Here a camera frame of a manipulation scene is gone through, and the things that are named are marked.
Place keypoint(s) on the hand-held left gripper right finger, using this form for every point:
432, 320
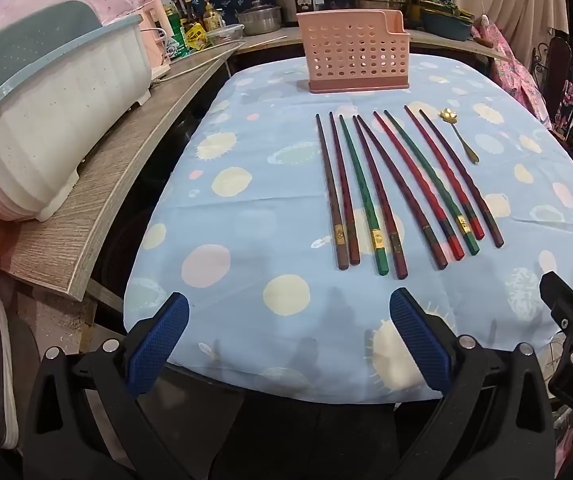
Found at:
419, 335

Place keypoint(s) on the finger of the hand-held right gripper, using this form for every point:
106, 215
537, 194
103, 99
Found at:
559, 300

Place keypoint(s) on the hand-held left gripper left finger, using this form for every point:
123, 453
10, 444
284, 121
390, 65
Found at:
160, 337

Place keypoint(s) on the dark red chopstick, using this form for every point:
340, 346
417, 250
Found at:
342, 185
395, 244

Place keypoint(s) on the dark purple chopstick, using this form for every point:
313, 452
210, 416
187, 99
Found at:
491, 231

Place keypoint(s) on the green chopstick gold band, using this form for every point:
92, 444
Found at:
376, 239
462, 223

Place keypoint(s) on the brown chopstick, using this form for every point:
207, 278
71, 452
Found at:
330, 190

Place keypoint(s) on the small gold spoon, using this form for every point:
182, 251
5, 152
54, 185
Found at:
447, 114

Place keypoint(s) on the pink perforated utensil basket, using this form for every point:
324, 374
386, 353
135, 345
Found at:
354, 52

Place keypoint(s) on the maroon chopstick silver band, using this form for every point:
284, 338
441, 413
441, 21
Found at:
429, 236

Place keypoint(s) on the blue dotted tablecloth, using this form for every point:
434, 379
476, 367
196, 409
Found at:
246, 220

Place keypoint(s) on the white plate stack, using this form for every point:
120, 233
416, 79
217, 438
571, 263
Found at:
5, 370

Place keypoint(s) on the pink floral cloth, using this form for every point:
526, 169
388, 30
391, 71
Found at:
509, 70

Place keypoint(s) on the white dish rack teal lid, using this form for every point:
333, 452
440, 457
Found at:
41, 125

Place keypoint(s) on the teal basin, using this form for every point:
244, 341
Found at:
444, 27

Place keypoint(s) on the green label plastic bottle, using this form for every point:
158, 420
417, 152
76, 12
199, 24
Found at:
177, 40

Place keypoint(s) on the yellow packet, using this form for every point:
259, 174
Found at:
196, 36

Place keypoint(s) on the glass bowl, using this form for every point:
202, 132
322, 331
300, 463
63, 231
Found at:
225, 34

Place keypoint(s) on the amber bottle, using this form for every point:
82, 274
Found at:
211, 17

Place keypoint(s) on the dark sauce bottle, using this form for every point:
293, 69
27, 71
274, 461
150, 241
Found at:
189, 10

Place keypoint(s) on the steel pot with lid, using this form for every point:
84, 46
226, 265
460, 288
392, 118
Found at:
259, 20

